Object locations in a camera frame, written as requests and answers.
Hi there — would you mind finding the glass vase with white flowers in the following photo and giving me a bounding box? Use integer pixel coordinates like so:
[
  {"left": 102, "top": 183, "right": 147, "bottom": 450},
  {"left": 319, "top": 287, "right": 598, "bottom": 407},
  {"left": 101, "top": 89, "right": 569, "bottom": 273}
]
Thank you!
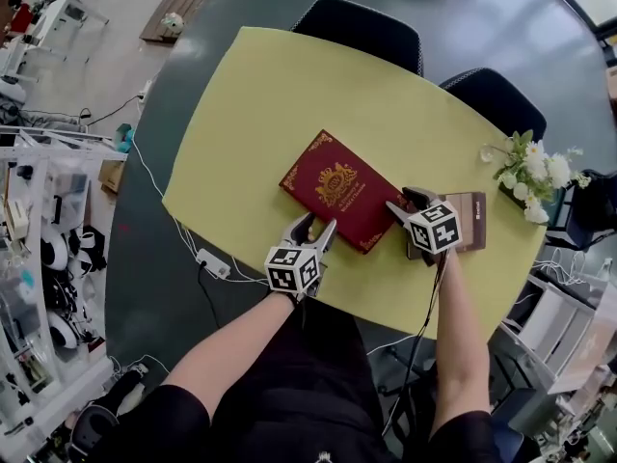
[{"left": 480, "top": 129, "right": 593, "bottom": 225}]

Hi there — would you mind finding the teal small object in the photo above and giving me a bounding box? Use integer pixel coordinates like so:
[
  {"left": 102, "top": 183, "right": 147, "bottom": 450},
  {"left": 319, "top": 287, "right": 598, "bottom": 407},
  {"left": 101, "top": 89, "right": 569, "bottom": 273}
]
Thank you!
[{"left": 115, "top": 123, "right": 137, "bottom": 154}]

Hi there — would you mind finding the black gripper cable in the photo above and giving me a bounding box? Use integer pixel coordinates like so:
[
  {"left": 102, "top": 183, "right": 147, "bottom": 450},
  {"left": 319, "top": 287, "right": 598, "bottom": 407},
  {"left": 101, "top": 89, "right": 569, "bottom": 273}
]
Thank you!
[{"left": 383, "top": 251, "right": 452, "bottom": 436}]

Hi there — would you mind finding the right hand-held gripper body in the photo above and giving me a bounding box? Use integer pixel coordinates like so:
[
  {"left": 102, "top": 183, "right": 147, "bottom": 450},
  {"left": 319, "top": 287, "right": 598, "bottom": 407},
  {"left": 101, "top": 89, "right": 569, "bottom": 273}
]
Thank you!
[{"left": 403, "top": 199, "right": 463, "bottom": 267}]

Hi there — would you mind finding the wooden floor platform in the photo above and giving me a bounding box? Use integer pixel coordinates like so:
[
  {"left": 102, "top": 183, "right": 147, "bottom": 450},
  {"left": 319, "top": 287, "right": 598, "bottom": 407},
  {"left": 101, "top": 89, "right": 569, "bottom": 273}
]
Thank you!
[{"left": 139, "top": 0, "right": 228, "bottom": 45}]

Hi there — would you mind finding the white shelf unit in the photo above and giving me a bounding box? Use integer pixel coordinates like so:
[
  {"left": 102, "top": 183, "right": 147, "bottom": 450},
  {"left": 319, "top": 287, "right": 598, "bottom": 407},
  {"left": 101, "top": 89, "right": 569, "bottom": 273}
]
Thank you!
[{"left": 500, "top": 258, "right": 617, "bottom": 404}]

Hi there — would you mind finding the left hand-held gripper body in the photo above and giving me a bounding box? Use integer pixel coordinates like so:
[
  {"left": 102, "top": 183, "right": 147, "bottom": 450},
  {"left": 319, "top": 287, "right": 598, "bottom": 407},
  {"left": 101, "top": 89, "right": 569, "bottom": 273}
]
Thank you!
[{"left": 263, "top": 238, "right": 329, "bottom": 303}]

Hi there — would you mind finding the person's black clothing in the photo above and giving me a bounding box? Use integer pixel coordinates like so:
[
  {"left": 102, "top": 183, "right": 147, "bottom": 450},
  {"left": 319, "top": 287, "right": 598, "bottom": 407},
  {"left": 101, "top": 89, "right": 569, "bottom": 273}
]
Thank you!
[{"left": 115, "top": 296, "right": 496, "bottom": 463}]

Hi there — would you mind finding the thick red book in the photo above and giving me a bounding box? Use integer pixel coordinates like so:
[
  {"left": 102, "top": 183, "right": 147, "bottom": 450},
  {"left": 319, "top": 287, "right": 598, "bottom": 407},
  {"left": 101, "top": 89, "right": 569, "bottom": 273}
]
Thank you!
[{"left": 279, "top": 129, "right": 404, "bottom": 256}]

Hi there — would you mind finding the white storage rack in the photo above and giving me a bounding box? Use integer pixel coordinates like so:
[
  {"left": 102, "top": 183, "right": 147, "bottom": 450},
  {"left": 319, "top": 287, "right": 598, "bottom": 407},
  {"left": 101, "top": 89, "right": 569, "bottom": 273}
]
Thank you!
[{"left": 0, "top": 125, "right": 129, "bottom": 452}]

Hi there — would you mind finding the person's left forearm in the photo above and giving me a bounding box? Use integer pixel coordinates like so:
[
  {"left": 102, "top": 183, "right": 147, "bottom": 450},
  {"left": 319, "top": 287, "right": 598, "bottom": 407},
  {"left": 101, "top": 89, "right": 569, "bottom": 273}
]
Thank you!
[{"left": 162, "top": 289, "right": 296, "bottom": 420}]

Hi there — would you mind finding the small cardboard box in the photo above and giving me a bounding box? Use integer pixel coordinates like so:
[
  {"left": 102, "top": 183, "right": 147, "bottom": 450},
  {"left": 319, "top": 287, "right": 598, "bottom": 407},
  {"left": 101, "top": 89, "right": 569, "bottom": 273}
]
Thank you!
[{"left": 98, "top": 159, "right": 127, "bottom": 195}]

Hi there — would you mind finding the white cable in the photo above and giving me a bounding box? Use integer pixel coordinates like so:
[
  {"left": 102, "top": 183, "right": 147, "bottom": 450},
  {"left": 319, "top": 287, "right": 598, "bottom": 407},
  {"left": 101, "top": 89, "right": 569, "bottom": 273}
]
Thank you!
[{"left": 130, "top": 132, "right": 271, "bottom": 286}]

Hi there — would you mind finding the white power strip with cable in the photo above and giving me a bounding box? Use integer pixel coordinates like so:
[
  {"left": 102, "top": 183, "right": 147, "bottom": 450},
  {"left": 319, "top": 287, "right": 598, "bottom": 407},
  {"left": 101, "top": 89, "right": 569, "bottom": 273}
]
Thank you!
[{"left": 196, "top": 247, "right": 232, "bottom": 280}]

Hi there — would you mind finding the brown book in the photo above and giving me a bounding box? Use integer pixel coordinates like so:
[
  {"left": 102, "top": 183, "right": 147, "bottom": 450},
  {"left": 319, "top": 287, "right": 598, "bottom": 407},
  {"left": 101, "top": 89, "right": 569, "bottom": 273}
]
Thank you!
[{"left": 403, "top": 190, "right": 488, "bottom": 260}]

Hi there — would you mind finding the yellow-green tablecloth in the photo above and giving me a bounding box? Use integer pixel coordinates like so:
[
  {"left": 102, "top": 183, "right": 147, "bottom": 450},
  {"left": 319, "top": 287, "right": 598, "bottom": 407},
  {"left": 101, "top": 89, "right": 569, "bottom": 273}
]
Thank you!
[{"left": 161, "top": 25, "right": 549, "bottom": 341}]

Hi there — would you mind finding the person's right forearm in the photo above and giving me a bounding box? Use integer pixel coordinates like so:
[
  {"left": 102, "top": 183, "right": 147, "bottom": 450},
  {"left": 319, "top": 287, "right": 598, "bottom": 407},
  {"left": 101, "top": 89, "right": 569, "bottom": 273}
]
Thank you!
[{"left": 427, "top": 248, "right": 494, "bottom": 436}]

